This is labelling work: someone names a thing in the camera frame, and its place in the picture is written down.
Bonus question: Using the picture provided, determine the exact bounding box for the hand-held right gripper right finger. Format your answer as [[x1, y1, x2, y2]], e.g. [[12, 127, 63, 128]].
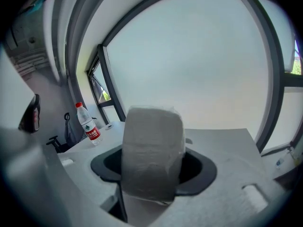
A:
[[123, 192, 177, 227]]

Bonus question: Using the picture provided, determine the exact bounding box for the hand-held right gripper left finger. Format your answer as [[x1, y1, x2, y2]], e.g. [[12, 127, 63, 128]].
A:
[[0, 126, 125, 227]]

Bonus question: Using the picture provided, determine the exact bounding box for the white tissue packet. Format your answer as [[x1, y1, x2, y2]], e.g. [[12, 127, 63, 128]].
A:
[[120, 105, 187, 206]]

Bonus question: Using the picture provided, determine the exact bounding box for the black plastic container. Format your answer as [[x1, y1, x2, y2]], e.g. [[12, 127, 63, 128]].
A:
[[90, 144, 217, 196]]

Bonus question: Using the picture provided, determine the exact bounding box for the dark hanging bag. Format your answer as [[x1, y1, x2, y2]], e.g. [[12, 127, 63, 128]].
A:
[[63, 112, 78, 148]]

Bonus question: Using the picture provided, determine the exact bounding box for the black handheld device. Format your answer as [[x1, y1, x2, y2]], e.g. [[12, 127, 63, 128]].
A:
[[18, 93, 41, 134]]

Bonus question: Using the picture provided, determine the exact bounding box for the clear red-capped water bottle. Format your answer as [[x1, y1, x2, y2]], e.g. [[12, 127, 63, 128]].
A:
[[75, 102, 104, 147]]

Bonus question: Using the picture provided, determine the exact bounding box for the black clamp handle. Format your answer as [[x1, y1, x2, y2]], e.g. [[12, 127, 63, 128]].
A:
[[45, 135, 70, 154]]

